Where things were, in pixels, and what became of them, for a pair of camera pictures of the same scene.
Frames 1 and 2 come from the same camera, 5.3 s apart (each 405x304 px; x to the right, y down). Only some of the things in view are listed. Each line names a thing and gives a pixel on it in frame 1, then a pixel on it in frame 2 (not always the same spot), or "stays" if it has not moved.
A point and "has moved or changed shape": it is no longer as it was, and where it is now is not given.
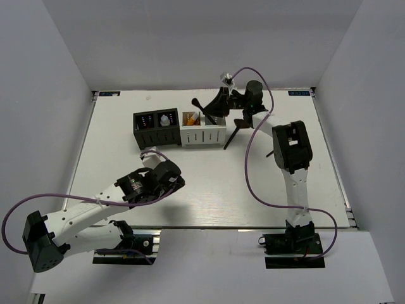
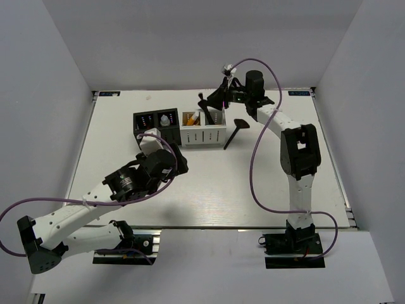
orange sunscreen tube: x=190 y=122 stays
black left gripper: x=178 y=183 -> x=181 y=166
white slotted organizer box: x=197 y=130 stays
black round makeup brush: x=195 y=101 has moved or changed shape
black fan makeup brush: x=240 y=123 stays
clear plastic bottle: x=164 y=121 stays
